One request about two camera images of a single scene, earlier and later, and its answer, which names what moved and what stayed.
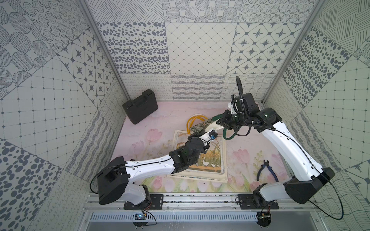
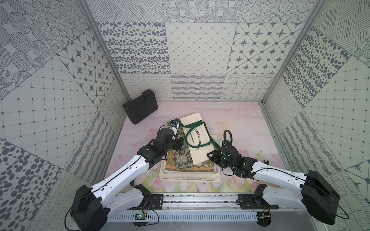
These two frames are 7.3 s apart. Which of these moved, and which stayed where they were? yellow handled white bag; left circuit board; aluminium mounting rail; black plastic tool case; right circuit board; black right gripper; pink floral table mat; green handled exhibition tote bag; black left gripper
Moved: green handled exhibition tote bag; black left gripper; yellow handled white bag; black right gripper
Stayed: aluminium mounting rail; left circuit board; black plastic tool case; right circuit board; pink floral table mat
